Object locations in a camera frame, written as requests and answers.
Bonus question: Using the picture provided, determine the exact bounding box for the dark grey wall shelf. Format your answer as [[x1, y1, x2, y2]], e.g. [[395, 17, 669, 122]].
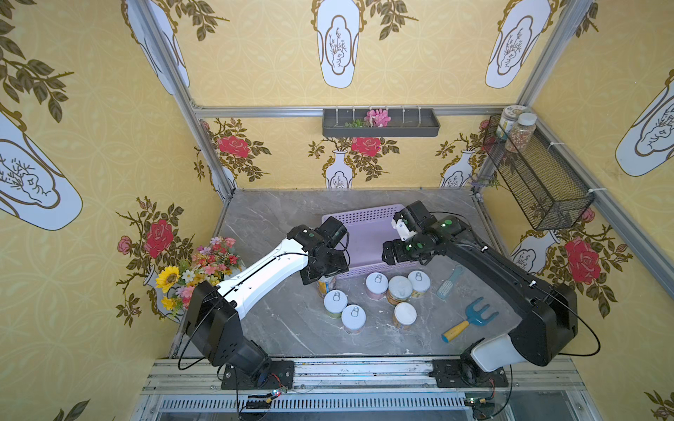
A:
[[322, 107, 441, 138]]

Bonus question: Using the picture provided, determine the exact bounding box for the spice jar white lid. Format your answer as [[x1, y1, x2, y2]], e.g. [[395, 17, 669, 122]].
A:
[[505, 112, 537, 153]]

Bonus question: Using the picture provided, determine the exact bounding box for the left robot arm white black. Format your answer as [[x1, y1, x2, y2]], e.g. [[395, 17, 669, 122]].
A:
[[183, 217, 349, 385]]

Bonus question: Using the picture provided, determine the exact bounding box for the teal brush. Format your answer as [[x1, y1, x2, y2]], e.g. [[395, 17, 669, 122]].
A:
[[435, 265, 464, 301]]

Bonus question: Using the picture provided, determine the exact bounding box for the teal garden fork yellow handle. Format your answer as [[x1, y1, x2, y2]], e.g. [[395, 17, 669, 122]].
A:
[[441, 296, 500, 343]]

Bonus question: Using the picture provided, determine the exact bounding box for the yellow peach can white lid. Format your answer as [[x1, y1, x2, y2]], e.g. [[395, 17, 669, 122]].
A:
[[386, 275, 414, 306]]

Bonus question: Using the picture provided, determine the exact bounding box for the spice jar behind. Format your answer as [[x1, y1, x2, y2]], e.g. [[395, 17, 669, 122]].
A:
[[496, 105, 529, 139]]

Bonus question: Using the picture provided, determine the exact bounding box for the lilac perforated plastic basket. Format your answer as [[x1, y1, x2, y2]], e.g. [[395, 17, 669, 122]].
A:
[[321, 203, 404, 280]]

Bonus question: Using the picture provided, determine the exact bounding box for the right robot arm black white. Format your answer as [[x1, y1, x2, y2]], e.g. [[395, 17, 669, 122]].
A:
[[382, 201, 585, 373]]

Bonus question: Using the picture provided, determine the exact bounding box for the tall colourful mixed-food can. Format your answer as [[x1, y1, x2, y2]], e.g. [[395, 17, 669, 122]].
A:
[[317, 275, 336, 298]]

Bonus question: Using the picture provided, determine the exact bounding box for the pink flower on shelf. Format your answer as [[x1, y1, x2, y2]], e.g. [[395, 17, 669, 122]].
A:
[[365, 109, 391, 128]]

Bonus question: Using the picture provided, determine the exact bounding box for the orange can plain white lid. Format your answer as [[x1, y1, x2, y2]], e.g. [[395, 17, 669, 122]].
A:
[[392, 302, 418, 330]]

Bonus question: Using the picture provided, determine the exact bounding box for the pink purple label can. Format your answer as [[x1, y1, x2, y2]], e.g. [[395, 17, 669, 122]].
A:
[[342, 305, 367, 334]]

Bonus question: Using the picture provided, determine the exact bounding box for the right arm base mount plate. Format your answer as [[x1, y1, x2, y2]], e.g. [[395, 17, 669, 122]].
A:
[[428, 359, 510, 389]]

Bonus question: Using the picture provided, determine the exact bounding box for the artificial flower bouquet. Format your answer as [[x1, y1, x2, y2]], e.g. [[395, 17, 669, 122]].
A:
[[156, 237, 242, 316]]

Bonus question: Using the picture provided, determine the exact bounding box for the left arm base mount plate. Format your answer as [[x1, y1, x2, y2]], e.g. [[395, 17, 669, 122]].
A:
[[221, 360, 295, 391]]

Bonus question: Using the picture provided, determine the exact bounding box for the black wire mesh basket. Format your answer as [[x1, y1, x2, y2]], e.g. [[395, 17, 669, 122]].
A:
[[484, 115, 595, 231]]

